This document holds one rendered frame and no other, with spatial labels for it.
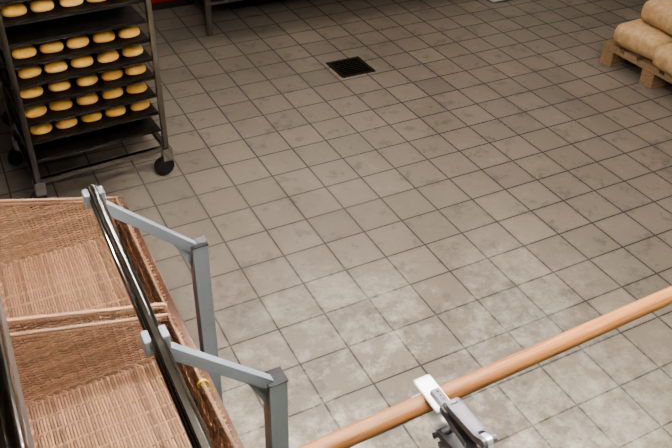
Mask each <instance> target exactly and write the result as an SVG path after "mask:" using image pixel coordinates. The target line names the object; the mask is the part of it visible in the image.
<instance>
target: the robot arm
mask: <svg viewBox="0 0 672 448"><path fill-rule="evenodd" d="M413 384H414V385H415V386H416V388H417V389H418V390H419V392H420V393H419V394H416V395H414V396H412V398H413V397H415V396H417V395H420V394H422V395H423V397H424V398H425V399H426V401H427V402H428V403H429V404H430V406H431V407H432V408H433V411H431V412H429V413H426V414H424V416H425V418H426V419H427V420H428V422H429V423H430V424H431V425H432V427H433V428H434V429H435V430H436V431H435V432H433V433H432V436H433V438H434V439H436V438H439V439H440V441H438V446H439V448H494V444H493V443H494V442H496V441H498V437H497V435H496V434H495V433H493V432H492V431H490V430H489V429H487V428H486V427H485V425H484V424H483V423H482V422H481V421H480V420H479V419H478V418H477V417H476V416H475V415H474V414H473V412H472V411H471V410H470V409H469V408H468V407H467V406H466V405H465V404H464V403H463V402H462V401H461V399H460V398H459V397H455V398H453V399H451V400H450V399H449V398H448V397H447V396H446V394H445V393H444V392H443V391H442V390H441V388H440V387H439V386H438V385H437V383H436V382H435V381H434V380H433V378H432V377H431V376H430V375H429V374H428V375H425V376H423V377H420V378H418V379H416V380H414V381H413ZM447 425H449V426H447Z"/></svg>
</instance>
